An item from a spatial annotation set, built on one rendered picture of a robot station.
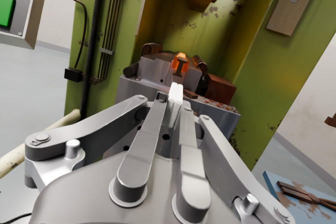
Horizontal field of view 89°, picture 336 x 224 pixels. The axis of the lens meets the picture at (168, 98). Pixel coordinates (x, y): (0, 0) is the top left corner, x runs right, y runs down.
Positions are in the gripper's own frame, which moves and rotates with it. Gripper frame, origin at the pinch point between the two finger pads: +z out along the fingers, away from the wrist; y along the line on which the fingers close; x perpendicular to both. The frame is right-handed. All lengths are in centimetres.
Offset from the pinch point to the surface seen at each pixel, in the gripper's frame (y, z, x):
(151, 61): -8.7, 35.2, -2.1
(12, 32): -38.9, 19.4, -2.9
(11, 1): -41.1, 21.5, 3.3
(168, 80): -1.9, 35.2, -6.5
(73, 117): -35, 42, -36
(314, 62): 47, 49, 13
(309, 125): 206, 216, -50
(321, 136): 211, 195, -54
